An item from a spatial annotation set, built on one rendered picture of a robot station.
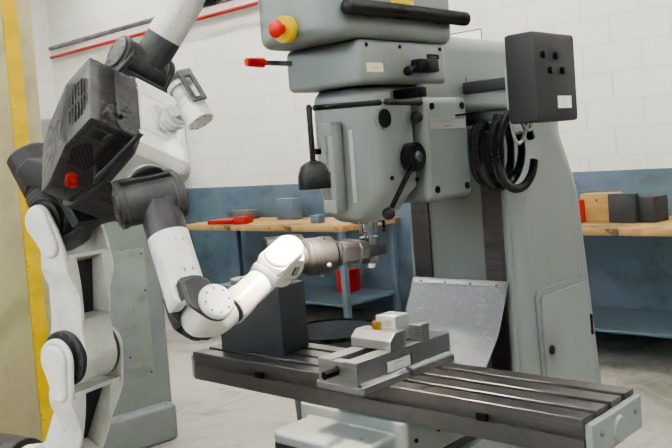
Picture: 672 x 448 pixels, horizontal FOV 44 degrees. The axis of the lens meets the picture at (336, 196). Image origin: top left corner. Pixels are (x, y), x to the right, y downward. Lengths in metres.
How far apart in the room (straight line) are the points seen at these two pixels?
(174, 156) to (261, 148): 6.61
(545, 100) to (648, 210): 3.72
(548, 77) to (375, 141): 0.44
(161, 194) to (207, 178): 7.41
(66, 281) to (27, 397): 1.36
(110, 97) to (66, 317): 0.60
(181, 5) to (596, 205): 4.14
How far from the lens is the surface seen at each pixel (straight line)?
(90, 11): 11.09
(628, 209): 5.72
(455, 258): 2.36
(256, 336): 2.33
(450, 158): 2.12
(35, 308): 3.45
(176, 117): 1.98
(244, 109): 8.72
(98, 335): 2.23
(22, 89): 3.44
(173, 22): 2.14
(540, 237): 2.35
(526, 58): 2.01
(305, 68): 1.99
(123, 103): 1.96
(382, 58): 1.94
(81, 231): 2.20
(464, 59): 2.23
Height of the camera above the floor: 1.48
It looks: 3 degrees down
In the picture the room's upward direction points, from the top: 4 degrees counter-clockwise
